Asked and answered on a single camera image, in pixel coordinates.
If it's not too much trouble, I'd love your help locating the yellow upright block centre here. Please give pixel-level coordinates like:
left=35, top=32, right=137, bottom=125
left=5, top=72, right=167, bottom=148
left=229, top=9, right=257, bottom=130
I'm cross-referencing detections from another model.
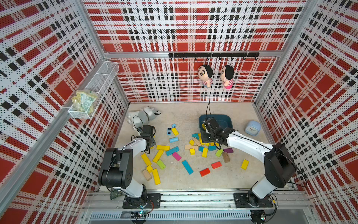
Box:
left=202, top=148, right=208, bottom=158

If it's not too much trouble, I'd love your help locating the white wire wall basket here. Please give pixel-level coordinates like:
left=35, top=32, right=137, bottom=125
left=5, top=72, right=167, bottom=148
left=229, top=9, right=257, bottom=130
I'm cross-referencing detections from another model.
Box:
left=68, top=61, right=119, bottom=119

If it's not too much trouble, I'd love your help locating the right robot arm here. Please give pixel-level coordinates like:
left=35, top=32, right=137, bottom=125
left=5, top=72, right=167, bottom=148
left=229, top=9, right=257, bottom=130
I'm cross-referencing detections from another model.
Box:
left=201, top=118, right=297, bottom=207

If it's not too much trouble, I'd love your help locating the yellow rectangular block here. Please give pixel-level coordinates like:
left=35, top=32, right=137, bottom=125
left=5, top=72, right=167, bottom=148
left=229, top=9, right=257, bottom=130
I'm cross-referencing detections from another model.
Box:
left=141, top=154, right=152, bottom=166

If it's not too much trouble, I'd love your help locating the natural wood block near-left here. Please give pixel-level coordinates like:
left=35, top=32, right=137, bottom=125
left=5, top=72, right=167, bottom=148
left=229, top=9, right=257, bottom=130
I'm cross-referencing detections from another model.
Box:
left=142, top=170, right=152, bottom=182

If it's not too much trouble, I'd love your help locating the pink-shirt hanging plush doll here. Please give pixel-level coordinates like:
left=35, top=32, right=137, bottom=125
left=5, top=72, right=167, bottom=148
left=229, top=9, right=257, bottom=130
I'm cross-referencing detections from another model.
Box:
left=220, top=65, right=234, bottom=90

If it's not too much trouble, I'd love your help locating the yellow-green packet in basket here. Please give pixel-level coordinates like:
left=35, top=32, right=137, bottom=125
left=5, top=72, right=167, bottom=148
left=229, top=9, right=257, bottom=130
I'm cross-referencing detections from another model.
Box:
left=71, top=90, right=98, bottom=113

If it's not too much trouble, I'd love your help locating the purple block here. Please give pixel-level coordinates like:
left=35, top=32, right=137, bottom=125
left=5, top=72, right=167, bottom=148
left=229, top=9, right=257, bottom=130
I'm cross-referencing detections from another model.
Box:
left=223, top=148, right=234, bottom=154

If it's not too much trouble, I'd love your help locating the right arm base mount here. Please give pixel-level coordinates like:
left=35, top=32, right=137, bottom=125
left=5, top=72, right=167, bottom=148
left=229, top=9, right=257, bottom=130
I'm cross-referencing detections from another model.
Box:
left=234, top=192, right=274, bottom=208

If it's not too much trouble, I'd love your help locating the black hook rail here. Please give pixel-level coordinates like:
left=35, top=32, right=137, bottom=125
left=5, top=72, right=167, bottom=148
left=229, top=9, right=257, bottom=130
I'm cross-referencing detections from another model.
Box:
left=168, top=52, right=260, bottom=59

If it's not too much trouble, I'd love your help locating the yellow bar block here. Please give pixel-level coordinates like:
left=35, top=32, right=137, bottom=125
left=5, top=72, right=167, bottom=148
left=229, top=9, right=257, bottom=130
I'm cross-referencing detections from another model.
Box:
left=172, top=128, right=179, bottom=136

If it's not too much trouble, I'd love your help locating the green block near-left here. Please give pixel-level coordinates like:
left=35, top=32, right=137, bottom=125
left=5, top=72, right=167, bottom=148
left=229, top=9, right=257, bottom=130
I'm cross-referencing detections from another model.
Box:
left=157, top=160, right=166, bottom=170

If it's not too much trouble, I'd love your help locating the long yellow block near-left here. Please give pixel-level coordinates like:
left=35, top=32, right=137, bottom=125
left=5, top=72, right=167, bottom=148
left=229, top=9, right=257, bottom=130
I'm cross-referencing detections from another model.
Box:
left=153, top=169, right=161, bottom=185

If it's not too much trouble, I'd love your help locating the blue-shirt hanging plush doll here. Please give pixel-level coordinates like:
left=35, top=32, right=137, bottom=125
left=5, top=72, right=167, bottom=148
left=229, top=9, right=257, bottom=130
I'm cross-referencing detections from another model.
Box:
left=198, top=65, right=213, bottom=88

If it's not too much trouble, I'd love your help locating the dark teal plastic bin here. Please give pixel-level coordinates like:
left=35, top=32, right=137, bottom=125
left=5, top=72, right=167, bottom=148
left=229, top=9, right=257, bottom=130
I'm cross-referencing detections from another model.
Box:
left=199, top=114, right=233, bottom=132

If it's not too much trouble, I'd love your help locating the light blue cylinder block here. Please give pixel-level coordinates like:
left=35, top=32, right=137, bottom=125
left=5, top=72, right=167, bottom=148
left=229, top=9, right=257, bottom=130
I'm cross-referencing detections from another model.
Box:
left=169, top=137, right=179, bottom=143

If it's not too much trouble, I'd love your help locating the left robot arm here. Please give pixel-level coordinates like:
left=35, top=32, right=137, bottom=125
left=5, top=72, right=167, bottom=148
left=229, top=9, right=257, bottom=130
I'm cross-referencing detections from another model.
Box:
left=98, top=125, right=156, bottom=198

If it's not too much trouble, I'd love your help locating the red block left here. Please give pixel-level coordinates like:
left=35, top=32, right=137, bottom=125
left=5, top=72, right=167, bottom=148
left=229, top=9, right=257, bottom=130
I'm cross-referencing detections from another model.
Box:
left=200, top=168, right=211, bottom=177

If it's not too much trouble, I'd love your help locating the brown wooden block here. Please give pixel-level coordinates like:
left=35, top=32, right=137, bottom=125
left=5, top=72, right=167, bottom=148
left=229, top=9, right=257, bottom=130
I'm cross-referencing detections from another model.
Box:
left=222, top=152, right=230, bottom=163

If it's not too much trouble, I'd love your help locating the grey plush husky toy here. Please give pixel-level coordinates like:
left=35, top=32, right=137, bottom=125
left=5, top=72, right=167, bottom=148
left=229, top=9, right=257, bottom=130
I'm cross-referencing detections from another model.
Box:
left=126, top=106, right=161, bottom=132

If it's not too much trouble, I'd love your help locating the magenta block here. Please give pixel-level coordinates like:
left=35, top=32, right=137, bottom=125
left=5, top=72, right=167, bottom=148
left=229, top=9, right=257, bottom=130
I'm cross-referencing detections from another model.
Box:
left=172, top=152, right=182, bottom=161

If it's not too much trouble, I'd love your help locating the light green block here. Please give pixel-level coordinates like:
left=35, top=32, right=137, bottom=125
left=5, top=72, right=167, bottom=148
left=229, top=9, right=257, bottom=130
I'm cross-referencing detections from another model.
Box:
left=215, top=149, right=223, bottom=157

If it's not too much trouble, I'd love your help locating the red block right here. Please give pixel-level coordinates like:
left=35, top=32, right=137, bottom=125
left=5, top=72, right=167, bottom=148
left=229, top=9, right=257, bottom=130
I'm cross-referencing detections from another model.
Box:
left=211, top=161, right=222, bottom=169

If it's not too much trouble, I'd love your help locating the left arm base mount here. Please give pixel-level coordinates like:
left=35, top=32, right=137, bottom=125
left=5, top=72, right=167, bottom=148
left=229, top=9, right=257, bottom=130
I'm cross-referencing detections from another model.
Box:
left=122, top=193, right=162, bottom=209

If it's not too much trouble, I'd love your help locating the yellow block far right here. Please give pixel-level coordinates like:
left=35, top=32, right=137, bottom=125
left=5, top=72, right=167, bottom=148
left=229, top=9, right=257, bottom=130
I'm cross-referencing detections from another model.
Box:
left=241, top=159, right=249, bottom=170

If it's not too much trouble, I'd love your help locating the camouflage cloth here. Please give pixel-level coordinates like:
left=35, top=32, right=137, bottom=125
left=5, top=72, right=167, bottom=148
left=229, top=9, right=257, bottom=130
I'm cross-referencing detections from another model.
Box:
left=110, top=189, right=122, bottom=200

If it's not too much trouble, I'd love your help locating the large yellow block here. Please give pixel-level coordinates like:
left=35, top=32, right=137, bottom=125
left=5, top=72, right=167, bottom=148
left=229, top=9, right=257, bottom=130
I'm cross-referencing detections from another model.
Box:
left=153, top=150, right=164, bottom=163

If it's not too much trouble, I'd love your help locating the long teal block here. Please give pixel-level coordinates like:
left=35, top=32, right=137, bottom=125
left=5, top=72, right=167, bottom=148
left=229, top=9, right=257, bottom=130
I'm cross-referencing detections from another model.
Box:
left=182, top=160, right=194, bottom=175

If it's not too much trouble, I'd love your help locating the red block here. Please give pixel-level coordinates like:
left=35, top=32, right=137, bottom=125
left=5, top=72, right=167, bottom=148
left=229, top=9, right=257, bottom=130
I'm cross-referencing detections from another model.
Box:
left=211, top=161, right=222, bottom=169
left=200, top=168, right=211, bottom=177

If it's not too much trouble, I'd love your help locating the light blue alarm clock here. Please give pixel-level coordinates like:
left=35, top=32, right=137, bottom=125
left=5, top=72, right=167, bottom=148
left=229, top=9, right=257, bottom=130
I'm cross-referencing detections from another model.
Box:
left=245, top=120, right=261, bottom=136

